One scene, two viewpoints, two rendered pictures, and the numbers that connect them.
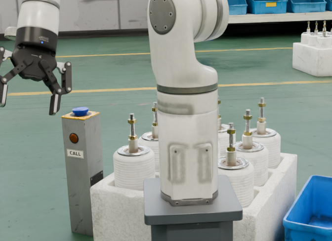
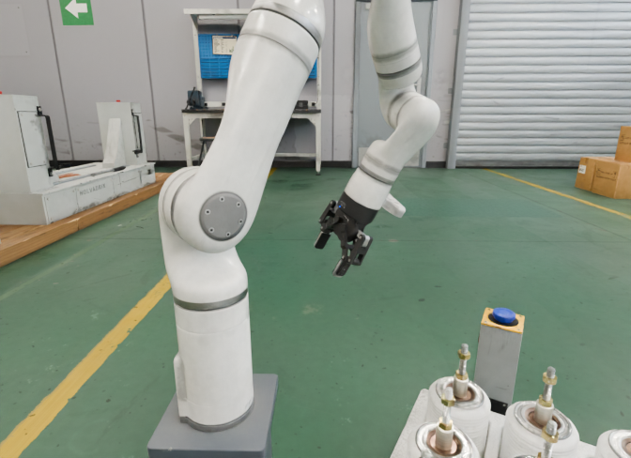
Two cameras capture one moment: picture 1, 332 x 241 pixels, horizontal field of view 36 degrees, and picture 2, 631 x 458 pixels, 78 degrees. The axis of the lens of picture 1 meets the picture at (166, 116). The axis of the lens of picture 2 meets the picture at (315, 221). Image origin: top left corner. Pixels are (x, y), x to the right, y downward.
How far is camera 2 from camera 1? 1.03 m
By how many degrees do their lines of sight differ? 90
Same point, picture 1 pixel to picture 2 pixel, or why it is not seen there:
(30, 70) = (337, 228)
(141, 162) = (435, 406)
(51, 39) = (348, 206)
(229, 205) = (166, 437)
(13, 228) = not seen: hidden behind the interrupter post
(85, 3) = not seen: outside the picture
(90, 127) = (491, 338)
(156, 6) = not seen: hidden behind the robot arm
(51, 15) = (358, 183)
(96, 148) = (499, 369)
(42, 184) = (583, 394)
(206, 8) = (164, 206)
